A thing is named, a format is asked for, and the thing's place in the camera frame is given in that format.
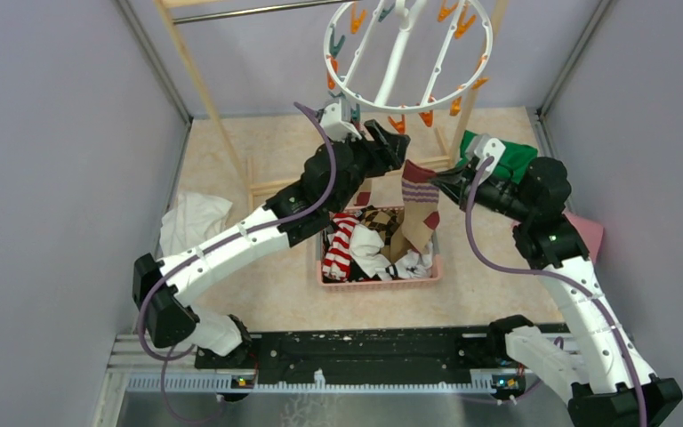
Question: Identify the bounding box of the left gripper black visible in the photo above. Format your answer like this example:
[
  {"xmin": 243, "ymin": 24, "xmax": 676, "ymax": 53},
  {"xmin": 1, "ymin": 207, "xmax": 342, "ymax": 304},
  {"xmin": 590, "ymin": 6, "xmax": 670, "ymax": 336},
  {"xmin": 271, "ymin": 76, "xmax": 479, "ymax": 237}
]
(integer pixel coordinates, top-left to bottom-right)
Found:
[{"xmin": 327, "ymin": 119, "xmax": 410, "ymax": 214}]

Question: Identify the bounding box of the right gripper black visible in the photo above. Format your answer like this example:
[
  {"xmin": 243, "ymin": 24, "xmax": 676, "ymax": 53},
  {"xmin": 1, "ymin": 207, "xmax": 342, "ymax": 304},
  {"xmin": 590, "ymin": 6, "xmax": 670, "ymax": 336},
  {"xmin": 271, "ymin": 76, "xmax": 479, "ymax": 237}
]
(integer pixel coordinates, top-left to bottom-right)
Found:
[{"xmin": 428, "ymin": 159, "xmax": 534, "ymax": 223}]

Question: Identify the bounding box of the beige purple striped sock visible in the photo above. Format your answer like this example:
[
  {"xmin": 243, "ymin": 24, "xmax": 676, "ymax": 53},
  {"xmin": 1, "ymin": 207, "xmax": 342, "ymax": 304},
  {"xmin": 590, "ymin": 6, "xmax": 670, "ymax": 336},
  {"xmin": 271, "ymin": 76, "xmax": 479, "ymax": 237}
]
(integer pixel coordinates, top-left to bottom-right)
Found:
[{"xmin": 400, "ymin": 160, "xmax": 440, "ymax": 252}]

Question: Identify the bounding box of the white round clip hanger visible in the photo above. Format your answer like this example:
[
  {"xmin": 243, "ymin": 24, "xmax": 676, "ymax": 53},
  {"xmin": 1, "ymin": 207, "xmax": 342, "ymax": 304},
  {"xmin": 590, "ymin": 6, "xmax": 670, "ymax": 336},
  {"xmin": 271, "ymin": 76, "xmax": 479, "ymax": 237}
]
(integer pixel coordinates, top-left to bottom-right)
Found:
[{"xmin": 322, "ymin": 1, "xmax": 485, "ymax": 106}]

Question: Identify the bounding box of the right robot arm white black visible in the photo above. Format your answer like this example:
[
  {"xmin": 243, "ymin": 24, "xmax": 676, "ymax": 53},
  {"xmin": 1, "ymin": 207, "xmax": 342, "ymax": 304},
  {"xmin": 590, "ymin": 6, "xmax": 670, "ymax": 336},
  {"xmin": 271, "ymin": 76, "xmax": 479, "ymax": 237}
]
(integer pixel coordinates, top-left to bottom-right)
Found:
[{"xmin": 430, "ymin": 157, "xmax": 683, "ymax": 426}]

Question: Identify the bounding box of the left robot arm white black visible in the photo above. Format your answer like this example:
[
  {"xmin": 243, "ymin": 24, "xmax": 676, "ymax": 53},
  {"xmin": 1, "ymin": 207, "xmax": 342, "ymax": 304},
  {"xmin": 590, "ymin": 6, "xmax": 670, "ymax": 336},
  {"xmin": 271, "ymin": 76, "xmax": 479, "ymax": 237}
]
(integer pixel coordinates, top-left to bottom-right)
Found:
[{"xmin": 133, "ymin": 119, "xmax": 411, "ymax": 368}]

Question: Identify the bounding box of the orange clip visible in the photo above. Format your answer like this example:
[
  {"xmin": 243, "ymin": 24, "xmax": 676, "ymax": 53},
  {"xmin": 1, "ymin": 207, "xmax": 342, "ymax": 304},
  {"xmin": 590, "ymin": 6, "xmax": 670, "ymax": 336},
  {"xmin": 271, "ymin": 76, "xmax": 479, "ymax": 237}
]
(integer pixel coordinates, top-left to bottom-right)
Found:
[
  {"xmin": 388, "ymin": 114, "xmax": 406, "ymax": 135},
  {"xmin": 418, "ymin": 109, "xmax": 434, "ymax": 128}
]

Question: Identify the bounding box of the green cloth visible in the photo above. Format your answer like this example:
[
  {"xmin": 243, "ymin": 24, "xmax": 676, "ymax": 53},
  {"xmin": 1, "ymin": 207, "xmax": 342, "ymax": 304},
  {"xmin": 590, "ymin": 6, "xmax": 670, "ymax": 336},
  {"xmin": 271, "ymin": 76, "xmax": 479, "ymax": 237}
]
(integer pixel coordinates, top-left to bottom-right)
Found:
[{"xmin": 455, "ymin": 131, "xmax": 539, "ymax": 184}]

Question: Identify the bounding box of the brown argyle sock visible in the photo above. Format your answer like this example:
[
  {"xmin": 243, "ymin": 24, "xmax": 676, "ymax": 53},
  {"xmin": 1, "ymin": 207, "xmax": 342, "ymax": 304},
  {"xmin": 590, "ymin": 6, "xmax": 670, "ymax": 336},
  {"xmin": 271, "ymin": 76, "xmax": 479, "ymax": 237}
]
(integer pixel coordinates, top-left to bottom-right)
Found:
[{"xmin": 360, "ymin": 206, "xmax": 403, "ymax": 246}]

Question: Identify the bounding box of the white black sock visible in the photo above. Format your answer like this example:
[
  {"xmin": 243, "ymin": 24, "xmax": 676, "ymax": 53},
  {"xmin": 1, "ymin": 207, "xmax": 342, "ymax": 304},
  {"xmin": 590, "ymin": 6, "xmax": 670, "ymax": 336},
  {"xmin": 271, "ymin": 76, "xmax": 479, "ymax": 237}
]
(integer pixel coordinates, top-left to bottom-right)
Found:
[{"xmin": 350, "ymin": 225, "xmax": 433, "ymax": 281}]

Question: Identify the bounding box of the pink plastic basket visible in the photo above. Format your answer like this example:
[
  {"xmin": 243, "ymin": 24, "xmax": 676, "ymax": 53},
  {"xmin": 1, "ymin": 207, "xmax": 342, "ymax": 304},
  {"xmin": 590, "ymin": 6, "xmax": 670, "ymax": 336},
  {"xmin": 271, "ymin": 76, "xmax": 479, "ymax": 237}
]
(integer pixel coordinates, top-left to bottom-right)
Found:
[{"xmin": 317, "ymin": 206, "xmax": 443, "ymax": 291}]

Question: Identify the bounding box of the red white striped sock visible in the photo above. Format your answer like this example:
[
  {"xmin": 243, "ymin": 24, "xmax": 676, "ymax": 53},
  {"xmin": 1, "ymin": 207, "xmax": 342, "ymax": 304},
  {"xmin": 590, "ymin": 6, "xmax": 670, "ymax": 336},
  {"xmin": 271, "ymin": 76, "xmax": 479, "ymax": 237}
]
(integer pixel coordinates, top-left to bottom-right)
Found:
[{"xmin": 321, "ymin": 213, "xmax": 360, "ymax": 281}]

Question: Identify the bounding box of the pink cloth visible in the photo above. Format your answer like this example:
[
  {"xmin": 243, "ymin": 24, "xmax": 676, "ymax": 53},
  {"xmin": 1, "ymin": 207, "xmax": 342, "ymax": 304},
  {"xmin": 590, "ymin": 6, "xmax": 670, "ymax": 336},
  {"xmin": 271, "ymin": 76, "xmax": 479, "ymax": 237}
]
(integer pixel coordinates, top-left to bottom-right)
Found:
[{"xmin": 564, "ymin": 210, "xmax": 605, "ymax": 263}]

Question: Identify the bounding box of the metal rack rod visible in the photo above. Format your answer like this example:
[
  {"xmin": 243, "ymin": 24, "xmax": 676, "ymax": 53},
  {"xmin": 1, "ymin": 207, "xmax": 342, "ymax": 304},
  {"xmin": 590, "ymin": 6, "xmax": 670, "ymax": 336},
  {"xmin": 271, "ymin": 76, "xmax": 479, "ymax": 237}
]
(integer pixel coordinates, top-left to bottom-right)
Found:
[{"xmin": 173, "ymin": 0, "xmax": 346, "ymax": 26}]

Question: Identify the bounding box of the white cloth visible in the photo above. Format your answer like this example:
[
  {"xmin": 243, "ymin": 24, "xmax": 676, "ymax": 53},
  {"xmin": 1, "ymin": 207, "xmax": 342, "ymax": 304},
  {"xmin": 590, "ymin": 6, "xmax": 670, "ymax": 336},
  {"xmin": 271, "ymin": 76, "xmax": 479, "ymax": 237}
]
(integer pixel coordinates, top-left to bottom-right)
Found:
[{"xmin": 159, "ymin": 191, "xmax": 233, "ymax": 256}]

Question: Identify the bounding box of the wooden drying rack frame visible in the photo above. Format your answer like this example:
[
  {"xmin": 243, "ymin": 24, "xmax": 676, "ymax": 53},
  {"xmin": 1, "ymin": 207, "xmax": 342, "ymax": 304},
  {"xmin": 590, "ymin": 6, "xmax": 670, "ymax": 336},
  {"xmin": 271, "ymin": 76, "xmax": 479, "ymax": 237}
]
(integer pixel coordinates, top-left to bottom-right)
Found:
[{"xmin": 156, "ymin": 1, "xmax": 508, "ymax": 206}]

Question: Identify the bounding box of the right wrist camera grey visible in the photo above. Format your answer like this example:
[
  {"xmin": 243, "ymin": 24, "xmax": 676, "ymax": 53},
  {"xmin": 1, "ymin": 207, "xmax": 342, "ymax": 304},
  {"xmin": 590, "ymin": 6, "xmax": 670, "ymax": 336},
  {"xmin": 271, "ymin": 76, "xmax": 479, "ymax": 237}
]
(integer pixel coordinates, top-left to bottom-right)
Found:
[{"xmin": 465, "ymin": 133, "xmax": 506, "ymax": 181}]

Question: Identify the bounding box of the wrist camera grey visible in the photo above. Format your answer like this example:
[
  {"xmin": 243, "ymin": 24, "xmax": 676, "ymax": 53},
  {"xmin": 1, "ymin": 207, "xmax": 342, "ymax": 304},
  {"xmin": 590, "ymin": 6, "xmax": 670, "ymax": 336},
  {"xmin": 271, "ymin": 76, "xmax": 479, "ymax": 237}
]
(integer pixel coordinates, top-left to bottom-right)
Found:
[
  {"xmin": 465, "ymin": 133, "xmax": 506, "ymax": 181},
  {"xmin": 318, "ymin": 98, "xmax": 362, "ymax": 141}
]

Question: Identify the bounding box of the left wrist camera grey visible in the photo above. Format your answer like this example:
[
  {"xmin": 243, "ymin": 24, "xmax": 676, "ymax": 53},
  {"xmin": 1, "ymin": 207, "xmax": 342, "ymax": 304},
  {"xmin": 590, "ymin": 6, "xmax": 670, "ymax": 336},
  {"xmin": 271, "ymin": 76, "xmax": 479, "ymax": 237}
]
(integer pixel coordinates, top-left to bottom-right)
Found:
[{"xmin": 318, "ymin": 98, "xmax": 362, "ymax": 141}]

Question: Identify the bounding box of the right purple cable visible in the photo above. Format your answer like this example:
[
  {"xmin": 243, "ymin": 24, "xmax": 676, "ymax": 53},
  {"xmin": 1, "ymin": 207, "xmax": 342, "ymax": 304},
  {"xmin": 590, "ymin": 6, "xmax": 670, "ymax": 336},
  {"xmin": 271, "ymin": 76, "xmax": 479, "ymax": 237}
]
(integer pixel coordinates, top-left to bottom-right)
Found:
[{"xmin": 463, "ymin": 155, "xmax": 649, "ymax": 427}]

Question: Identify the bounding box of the purple cable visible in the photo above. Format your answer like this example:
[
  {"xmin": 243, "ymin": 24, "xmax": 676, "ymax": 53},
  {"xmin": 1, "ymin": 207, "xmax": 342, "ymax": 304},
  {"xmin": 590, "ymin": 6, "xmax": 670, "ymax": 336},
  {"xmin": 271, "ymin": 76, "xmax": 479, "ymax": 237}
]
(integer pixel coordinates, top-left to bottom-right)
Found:
[
  {"xmin": 136, "ymin": 101, "xmax": 338, "ymax": 425},
  {"xmin": 463, "ymin": 155, "xmax": 649, "ymax": 427}
]

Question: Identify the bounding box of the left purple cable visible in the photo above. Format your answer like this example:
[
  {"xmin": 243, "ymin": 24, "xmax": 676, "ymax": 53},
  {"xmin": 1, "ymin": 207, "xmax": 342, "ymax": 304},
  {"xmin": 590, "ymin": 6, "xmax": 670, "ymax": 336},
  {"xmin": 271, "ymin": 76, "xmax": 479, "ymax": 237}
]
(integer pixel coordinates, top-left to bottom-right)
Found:
[{"xmin": 136, "ymin": 101, "xmax": 338, "ymax": 425}]

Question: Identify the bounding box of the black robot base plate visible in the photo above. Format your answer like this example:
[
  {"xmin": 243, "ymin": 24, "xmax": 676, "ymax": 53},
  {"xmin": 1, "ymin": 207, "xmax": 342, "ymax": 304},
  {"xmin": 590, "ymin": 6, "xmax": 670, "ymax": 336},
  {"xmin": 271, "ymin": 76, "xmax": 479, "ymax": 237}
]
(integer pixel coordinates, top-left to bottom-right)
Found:
[{"xmin": 195, "ymin": 326, "xmax": 529, "ymax": 386}]

